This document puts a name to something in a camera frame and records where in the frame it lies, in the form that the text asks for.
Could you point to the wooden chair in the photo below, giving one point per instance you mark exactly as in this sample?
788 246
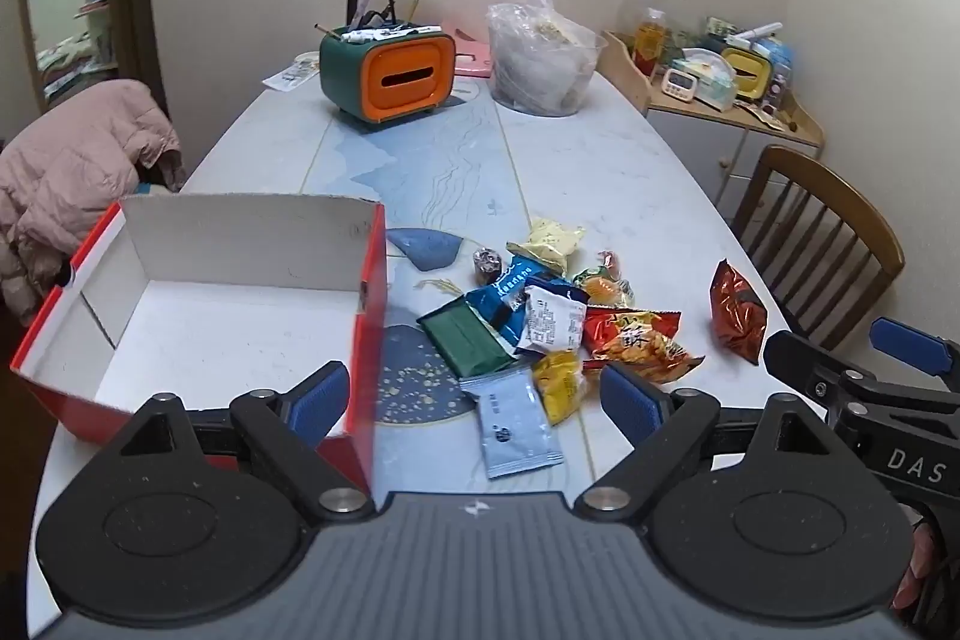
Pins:
817 220

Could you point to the dark blue snack packet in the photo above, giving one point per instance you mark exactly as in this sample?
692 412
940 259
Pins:
501 293

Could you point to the white side cabinet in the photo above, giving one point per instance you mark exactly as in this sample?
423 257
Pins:
697 149

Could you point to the pink folder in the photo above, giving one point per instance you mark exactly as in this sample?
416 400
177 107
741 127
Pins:
471 57

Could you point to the white snack packet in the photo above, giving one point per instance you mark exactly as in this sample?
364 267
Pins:
552 317

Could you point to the clear plastic bag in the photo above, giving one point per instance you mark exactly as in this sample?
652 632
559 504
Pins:
541 63

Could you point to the yellow tissue box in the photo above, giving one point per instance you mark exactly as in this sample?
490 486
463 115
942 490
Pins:
746 72

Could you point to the light blue snack packet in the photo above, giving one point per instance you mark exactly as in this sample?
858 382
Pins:
511 424

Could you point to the wooden desktop rack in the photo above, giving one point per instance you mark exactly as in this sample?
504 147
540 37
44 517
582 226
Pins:
626 66

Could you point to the red-brown snack packet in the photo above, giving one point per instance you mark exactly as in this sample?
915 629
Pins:
738 311

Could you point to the white kitchen timer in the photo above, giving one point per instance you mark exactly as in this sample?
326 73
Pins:
677 83

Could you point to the green snack packet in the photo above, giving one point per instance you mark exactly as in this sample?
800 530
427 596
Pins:
465 337

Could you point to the bottle with orange liquid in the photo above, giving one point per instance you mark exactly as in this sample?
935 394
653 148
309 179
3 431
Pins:
649 42

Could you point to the red cardboard box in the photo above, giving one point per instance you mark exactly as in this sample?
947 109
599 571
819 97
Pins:
225 325

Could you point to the egg yolk pastry packet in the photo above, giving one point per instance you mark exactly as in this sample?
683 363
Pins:
601 287

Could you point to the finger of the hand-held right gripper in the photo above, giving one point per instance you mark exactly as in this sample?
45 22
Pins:
909 335
796 356

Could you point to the printed paper sheet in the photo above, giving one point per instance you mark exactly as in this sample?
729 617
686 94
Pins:
291 74

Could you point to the purple wrapped candy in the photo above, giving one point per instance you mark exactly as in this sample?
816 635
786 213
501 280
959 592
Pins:
487 263

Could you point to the small yellow snack packet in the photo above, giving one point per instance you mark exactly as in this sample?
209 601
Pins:
559 385

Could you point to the pink padded jacket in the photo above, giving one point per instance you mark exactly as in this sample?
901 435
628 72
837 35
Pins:
71 160

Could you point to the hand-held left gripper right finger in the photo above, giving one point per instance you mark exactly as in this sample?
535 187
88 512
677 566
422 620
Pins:
628 404

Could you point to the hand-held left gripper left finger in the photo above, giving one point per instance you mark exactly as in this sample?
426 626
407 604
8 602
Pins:
324 397

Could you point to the orange chips packet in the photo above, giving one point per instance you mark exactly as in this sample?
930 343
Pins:
639 346

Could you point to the pale yellow snack packet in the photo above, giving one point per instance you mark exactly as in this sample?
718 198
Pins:
552 239

